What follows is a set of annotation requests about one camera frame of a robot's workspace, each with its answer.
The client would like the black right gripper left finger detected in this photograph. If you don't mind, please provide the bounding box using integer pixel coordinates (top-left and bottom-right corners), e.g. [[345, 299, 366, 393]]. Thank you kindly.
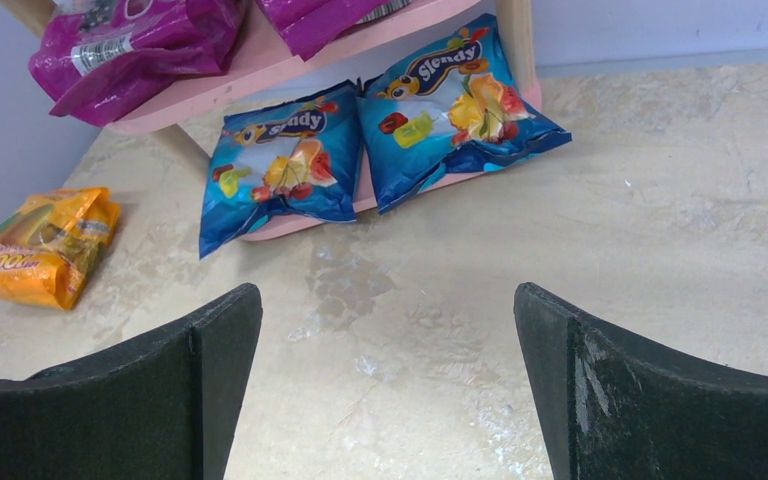
[[0, 284, 263, 479]]

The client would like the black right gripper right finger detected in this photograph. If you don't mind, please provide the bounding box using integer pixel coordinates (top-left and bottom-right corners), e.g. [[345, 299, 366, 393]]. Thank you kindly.
[[514, 283, 768, 479]]

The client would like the orange candy bag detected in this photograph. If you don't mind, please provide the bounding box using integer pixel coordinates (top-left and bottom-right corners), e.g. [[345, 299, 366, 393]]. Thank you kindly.
[[0, 187, 121, 311]]

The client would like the blue candy bag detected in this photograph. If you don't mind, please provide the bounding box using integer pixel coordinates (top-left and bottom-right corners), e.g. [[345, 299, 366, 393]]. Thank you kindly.
[[357, 14, 572, 213], [199, 80, 363, 257]]

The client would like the purple candy bag front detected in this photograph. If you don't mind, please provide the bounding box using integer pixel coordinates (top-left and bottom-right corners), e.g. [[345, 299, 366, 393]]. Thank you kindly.
[[28, 0, 247, 127]]

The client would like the purple candy bag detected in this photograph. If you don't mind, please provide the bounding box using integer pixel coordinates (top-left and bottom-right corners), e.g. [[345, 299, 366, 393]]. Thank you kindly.
[[257, 0, 411, 61], [28, 0, 247, 127]]

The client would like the pink three-tier shelf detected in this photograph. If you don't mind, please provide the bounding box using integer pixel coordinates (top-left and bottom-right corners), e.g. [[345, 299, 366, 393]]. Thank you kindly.
[[0, 1, 543, 242]]

